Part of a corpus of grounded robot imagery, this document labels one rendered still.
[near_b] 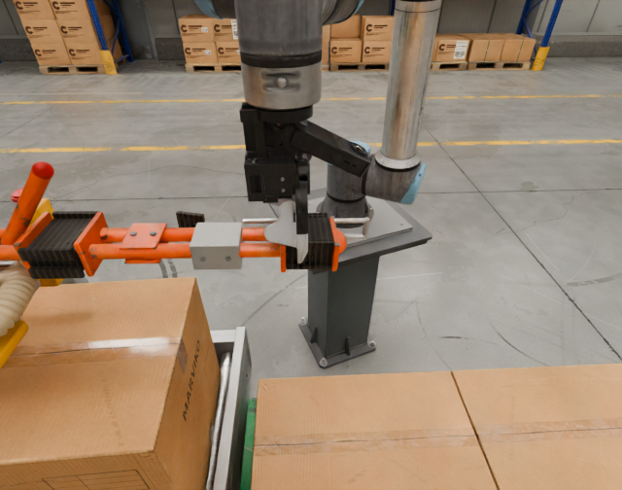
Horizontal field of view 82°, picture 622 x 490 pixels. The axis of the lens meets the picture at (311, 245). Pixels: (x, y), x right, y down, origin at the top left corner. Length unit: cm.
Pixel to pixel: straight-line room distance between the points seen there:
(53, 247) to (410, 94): 91
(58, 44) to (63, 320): 794
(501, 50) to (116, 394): 843
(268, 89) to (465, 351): 181
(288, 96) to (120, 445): 57
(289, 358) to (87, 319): 117
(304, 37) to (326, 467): 94
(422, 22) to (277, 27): 70
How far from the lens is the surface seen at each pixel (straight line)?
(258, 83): 42
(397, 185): 124
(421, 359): 196
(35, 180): 57
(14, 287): 66
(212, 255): 54
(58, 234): 62
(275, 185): 47
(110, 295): 95
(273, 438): 109
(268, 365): 187
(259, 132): 46
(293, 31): 41
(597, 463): 129
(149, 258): 56
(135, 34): 942
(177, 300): 87
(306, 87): 42
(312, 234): 52
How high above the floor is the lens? 154
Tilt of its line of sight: 37 degrees down
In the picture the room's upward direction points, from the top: straight up
